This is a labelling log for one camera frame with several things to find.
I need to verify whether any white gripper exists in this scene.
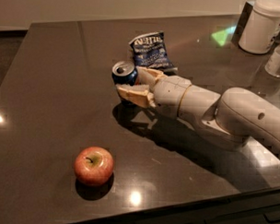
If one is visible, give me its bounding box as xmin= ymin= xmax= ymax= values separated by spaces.
xmin=116 ymin=66 xmax=192 ymax=119

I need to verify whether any blue pepsi can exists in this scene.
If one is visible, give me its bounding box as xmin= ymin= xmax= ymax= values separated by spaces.
xmin=111 ymin=61 xmax=138 ymax=86

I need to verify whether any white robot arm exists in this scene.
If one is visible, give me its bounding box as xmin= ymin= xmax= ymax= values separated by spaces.
xmin=111 ymin=65 xmax=280 ymax=159

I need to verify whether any blue chip bag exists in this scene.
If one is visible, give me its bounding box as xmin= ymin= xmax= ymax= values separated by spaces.
xmin=129 ymin=31 xmax=178 ymax=75

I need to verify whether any red apple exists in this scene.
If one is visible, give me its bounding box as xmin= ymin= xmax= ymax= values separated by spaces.
xmin=74 ymin=147 xmax=114 ymax=187

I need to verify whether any white plastic jar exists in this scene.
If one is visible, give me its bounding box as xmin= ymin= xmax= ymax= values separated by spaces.
xmin=239 ymin=0 xmax=280 ymax=54

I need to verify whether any dark cabinet drawer front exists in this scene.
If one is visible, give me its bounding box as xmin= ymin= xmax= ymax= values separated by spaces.
xmin=70 ymin=188 xmax=280 ymax=224

